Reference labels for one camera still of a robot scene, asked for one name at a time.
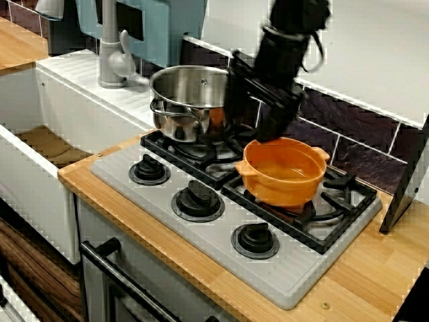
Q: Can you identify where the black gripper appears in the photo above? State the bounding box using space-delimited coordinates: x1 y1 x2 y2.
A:
223 26 311 142

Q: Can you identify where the orange plastic pot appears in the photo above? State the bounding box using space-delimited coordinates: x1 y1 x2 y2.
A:
234 136 331 207

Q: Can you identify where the stainless steel cooking pot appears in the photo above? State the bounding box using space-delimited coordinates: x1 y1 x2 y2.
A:
149 64 242 145

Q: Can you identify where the dark tiled backsplash panel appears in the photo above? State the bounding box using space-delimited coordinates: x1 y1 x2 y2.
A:
0 0 429 199

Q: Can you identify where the black stove knob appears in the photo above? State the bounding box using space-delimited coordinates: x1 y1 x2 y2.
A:
170 180 225 223
128 154 172 186
230 221 281 260

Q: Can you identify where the black burner grate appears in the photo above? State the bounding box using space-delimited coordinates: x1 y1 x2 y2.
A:
220 164 378 255
139 127 255 191

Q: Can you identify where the teal toy microwave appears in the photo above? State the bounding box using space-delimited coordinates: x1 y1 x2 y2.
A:
75 0 208 68

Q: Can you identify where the grey toy faucet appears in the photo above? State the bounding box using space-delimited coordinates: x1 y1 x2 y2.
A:
97 0 150 90

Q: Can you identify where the grey stove top panel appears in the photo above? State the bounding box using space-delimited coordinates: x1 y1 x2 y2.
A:
89 129 383 311

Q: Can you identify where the black side board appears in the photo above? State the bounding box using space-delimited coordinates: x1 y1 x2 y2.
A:
379 113 429 235

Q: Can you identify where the white toy sink basin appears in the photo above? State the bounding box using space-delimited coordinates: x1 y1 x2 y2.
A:
0 48 158 266

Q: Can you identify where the white toy oven cabinet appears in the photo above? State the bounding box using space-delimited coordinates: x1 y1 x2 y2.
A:
72 194 235 322

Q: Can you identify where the wooden stove countertop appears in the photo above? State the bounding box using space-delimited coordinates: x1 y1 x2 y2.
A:
57 125 429 322

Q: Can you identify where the clear glass jug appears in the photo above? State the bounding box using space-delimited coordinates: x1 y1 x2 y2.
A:
35 0 64 21

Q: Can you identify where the light wooden side counter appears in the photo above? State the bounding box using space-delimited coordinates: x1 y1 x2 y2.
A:
0 16 50 71

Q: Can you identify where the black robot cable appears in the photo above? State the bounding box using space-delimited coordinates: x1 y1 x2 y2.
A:
301 19 328 73

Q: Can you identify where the black oven door handle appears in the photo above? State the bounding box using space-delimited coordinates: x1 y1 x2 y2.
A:
78 237 182 322

